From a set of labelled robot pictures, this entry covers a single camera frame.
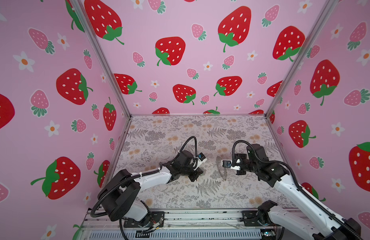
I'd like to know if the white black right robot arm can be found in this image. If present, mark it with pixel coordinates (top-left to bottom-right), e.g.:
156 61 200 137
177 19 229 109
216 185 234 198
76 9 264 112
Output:
230 140 362 240

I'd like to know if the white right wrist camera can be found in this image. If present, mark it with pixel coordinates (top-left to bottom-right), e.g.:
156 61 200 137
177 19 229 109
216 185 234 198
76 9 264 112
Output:
222 160 241 171

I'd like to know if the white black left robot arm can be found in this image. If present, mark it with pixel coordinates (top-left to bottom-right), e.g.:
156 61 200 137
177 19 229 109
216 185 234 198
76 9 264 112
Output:
90 150 207 226

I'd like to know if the aluminium front rail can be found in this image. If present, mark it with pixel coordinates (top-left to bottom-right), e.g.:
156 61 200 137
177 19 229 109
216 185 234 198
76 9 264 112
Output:
82 208 327 232

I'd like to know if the aluminium corner post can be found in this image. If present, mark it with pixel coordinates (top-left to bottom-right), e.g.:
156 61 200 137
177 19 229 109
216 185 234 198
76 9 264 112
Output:
265 0 338 120
71 1 131 120

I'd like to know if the clear acrylic keyring holder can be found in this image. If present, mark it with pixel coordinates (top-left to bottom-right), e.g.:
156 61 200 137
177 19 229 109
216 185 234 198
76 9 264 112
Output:
216 156 228 181

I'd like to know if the aluminium corner post right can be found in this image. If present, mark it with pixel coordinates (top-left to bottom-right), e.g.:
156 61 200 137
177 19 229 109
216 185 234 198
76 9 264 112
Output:
265 0 338 120

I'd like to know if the perforated grey cable duct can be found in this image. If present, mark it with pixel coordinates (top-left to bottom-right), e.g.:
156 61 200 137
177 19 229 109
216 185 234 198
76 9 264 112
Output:
87 229 264 240

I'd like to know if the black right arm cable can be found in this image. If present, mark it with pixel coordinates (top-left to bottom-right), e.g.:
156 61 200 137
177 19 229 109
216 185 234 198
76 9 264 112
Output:
231 139 363 240

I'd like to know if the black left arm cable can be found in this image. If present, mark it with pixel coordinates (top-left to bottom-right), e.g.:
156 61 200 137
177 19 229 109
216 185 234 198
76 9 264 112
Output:
90 136 199 240

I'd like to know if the aluminium corner post left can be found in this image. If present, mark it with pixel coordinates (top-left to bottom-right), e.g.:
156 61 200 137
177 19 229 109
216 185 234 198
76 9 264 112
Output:
71 1 131 120

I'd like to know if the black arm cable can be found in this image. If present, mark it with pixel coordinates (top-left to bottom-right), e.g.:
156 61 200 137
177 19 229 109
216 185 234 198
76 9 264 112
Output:
231 139 363 240
90 136 199 240

